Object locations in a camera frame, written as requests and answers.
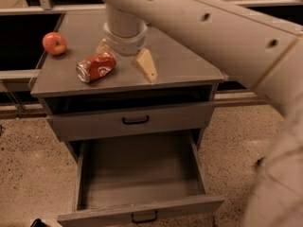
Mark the open grey bottom drawer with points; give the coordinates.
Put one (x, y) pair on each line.
(138, 174)

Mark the grey drawer cabinet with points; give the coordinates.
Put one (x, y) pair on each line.
(182, 76)

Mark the black drawer handle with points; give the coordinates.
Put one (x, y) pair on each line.
(142, 218)
(135, 121)

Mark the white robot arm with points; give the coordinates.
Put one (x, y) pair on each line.
(264, 54)

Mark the red coke can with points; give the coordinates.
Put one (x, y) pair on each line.
(96, 67)

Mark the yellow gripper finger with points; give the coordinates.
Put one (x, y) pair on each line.
(103, 46)
(144, 63)

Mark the black middle drawer handle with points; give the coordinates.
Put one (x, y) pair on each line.
(135, 121)

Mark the red apple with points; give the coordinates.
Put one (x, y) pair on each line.
(54, 43)

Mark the grey middle drawer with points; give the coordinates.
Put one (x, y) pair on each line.
(121, 122)

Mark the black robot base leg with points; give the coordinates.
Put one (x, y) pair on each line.
(259, 162)

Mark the black object bottom left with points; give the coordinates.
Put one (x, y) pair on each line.
(38, 223)

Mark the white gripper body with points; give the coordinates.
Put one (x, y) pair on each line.
(125, 44)

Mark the black bottom drawer handle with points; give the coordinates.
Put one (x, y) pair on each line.
(142, 218)

